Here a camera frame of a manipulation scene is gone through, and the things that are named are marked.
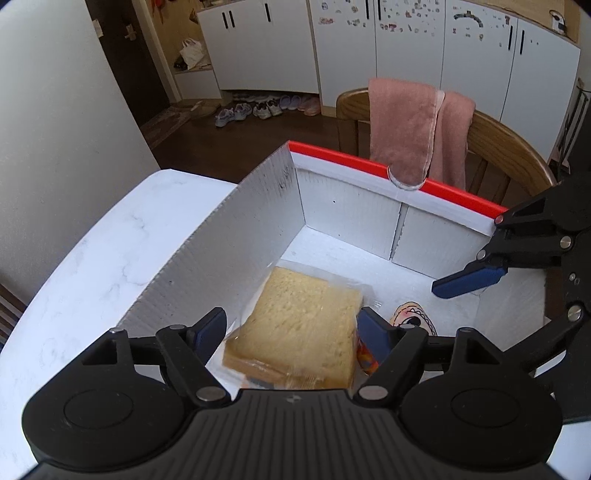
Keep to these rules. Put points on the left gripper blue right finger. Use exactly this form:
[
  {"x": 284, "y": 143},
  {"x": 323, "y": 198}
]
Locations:
[{"x": 378, "y": 334}]

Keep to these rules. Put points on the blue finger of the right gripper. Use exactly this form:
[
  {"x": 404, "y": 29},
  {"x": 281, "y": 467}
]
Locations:
[{"x": 473, "y": 277}]

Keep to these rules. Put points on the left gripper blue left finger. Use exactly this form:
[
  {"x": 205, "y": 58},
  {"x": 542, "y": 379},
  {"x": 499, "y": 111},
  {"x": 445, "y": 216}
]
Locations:
[{"x": 194, "y": 344}]

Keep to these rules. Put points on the bagged bread slice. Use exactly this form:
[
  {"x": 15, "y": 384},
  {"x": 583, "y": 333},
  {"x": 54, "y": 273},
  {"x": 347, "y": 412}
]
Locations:
[{"x": 302, "y": 332}]

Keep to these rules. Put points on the red orange fish charm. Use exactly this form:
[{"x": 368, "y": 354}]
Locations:
[{"x": 367, "y": 361}]

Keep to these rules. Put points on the bunny doll keychain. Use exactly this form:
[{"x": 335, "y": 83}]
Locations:
[{"x": 412, "y": 313}]

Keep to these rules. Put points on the red white cardboard box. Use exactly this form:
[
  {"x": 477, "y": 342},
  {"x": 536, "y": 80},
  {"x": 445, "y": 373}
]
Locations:
[{"x": 319, "y": 215}]

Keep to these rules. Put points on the pink towel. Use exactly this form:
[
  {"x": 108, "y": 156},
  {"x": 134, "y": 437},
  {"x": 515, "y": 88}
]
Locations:
[{"x": 419, "y": 132}]

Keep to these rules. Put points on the wooden chair with towel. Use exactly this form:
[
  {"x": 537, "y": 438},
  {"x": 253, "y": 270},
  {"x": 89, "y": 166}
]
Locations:
[{"x": 497, "y": 156}]

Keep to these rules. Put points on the white lower cabinets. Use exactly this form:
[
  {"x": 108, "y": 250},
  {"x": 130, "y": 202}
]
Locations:
[{"x": 517, "y": 60}]

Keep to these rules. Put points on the row of shoes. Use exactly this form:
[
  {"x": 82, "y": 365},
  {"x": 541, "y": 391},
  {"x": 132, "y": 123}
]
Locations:
[{"x": 266, "y": 106}]

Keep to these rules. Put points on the white tote bag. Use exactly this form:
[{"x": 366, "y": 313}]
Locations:
[{"x": 192, "y": 52}]

